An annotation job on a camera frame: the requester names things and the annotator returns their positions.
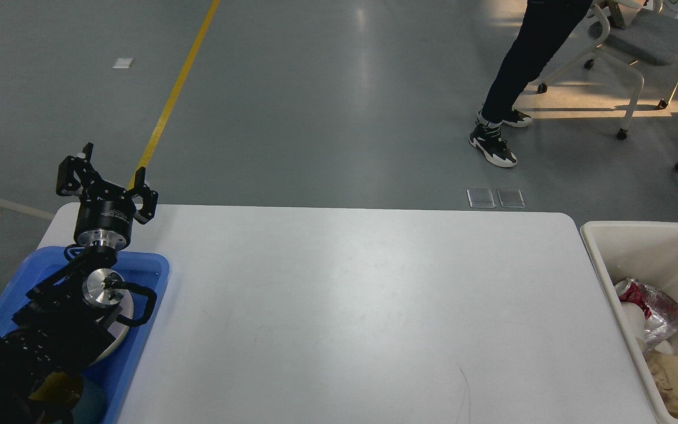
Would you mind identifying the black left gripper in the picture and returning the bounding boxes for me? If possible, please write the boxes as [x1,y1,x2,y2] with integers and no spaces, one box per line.
[56,143,159,251]

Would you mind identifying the crushed red soda can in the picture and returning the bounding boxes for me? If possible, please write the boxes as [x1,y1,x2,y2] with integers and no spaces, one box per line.
[613,277,652,320]

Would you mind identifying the aluminium foil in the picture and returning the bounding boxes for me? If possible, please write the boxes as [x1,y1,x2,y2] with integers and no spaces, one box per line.
[640,284,678,351]

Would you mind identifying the white paper cup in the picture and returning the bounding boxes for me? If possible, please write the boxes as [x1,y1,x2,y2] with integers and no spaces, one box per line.
[621,302,647,353]

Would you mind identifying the brown paper bag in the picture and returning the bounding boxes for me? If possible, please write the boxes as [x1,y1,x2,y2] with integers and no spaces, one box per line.
[645,352,678,421]

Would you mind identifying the brown paper ball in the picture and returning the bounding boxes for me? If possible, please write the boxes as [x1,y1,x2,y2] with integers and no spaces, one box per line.
[645,353,678,413]

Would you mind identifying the pink plate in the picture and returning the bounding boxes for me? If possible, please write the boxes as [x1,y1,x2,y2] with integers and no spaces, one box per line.
[82,268,134,364]

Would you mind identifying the dark teal mug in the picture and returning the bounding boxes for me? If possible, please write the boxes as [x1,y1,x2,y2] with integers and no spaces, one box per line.
[28,372,107,423]

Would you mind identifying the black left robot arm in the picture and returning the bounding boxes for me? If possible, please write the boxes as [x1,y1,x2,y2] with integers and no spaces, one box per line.
[0,143,158,423]

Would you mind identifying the white plastic bin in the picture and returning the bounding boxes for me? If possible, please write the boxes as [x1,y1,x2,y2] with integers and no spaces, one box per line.
[581,221,678,423]

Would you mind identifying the paper cup in bin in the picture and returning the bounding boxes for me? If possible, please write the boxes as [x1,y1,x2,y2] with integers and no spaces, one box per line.
[653,340,675,355]

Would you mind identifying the floor outlet plate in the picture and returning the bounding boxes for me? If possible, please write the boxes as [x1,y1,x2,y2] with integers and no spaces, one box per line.
[497,188,526,208]
[466,188,497,208]

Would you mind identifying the grey office chair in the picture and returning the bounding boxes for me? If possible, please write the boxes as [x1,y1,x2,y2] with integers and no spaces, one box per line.
[536,1,678,140]

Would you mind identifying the person in black trousers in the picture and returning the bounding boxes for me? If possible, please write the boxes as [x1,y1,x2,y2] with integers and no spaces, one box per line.
[468,1,592,168]

